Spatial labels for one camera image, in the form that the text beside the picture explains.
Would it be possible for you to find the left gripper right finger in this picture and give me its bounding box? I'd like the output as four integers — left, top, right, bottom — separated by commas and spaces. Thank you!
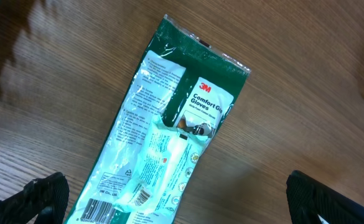
286, 170, 364, 224

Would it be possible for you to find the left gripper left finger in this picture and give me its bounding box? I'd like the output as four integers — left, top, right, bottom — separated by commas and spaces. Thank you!
0, 172, 70, 224

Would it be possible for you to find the mint green plastic packet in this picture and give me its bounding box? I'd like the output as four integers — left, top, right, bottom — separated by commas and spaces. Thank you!
114, 115, 208, 216

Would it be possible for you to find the green 3M product package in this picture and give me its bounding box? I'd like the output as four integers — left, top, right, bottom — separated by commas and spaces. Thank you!
67, 16, 250, 223

